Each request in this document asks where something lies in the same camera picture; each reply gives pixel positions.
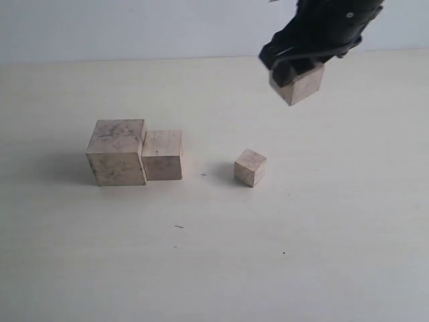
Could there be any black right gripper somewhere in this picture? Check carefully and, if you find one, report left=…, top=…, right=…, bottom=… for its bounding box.
left=259, top=0, right=383, bottom=88

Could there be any third largest wooden cube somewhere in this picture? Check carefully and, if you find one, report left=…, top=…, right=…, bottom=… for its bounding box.
left=269, top=63, right=324, bottom=106

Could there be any smallest wooden cube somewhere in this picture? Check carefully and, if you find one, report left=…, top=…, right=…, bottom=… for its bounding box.
left=234, top=149, right=267, bottom=187

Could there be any second largest wooden cube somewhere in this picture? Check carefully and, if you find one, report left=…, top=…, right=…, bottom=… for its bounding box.
left=142, top=130, right=183, bottom=181

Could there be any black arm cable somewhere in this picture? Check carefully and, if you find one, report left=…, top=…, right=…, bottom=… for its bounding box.
left=271, top=36, right=363, bottom=68

